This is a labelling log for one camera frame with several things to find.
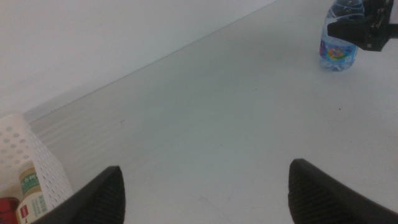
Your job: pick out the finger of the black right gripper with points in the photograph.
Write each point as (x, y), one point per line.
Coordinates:
(348, 32)

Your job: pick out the small water bottle blue cap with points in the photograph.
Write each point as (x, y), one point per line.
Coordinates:
(337, 56)

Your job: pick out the red cola can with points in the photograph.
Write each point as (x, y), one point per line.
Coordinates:
(7, 211)

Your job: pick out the white perforated plastic basket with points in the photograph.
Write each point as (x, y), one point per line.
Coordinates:
(40, 155)

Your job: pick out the yellow tea bottle green label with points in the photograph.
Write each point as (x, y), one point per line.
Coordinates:
(31, 193)

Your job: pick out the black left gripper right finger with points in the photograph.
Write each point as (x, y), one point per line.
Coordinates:
(323, 199)

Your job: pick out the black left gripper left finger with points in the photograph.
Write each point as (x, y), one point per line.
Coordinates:
(96, 202)

